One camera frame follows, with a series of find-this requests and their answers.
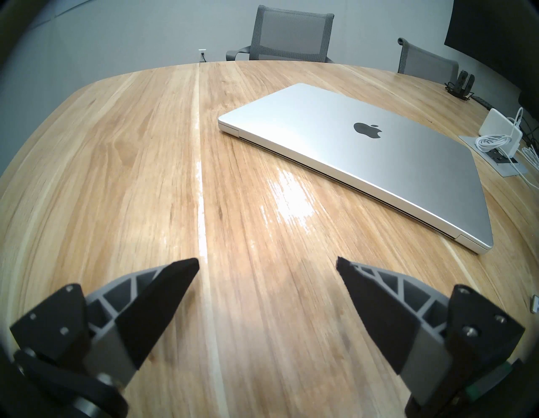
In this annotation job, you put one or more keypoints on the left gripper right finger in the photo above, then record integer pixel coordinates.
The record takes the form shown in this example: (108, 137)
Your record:
(379, 312)

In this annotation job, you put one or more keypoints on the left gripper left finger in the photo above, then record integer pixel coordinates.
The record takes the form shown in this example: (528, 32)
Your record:
(156, 307)

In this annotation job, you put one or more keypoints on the silver MacBook laptop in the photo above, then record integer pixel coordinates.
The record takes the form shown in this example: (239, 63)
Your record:
(337, 156)

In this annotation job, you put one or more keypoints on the black controller charging dock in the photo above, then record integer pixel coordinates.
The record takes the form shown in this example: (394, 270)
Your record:
(463, 82)

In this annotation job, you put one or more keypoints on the silver table outlet box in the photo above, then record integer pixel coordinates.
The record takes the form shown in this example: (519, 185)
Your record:
(511, 168)

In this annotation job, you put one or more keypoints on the large white power adapter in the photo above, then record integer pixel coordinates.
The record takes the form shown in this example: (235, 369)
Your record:
(497, 124)

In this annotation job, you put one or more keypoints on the grey mesh office chair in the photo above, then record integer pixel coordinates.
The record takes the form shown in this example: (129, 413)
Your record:
(290, 33)
(429, 65)

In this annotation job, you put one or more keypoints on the large black TV screen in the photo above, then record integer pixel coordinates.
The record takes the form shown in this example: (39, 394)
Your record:
(497, 33)

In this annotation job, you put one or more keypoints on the white wall outlet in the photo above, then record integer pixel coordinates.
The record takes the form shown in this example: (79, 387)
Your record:
(202, 53)

